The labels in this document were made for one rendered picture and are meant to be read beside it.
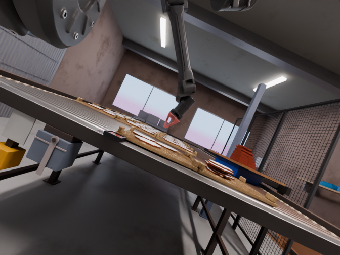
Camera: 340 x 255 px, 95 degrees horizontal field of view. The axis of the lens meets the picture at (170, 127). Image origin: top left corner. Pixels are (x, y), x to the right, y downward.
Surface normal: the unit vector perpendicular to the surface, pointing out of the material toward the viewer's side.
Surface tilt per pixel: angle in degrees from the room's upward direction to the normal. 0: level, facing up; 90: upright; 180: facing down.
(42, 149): 90
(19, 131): 90
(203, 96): 90
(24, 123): 90
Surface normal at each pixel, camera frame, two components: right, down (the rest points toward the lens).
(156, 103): 0.04, 0.00
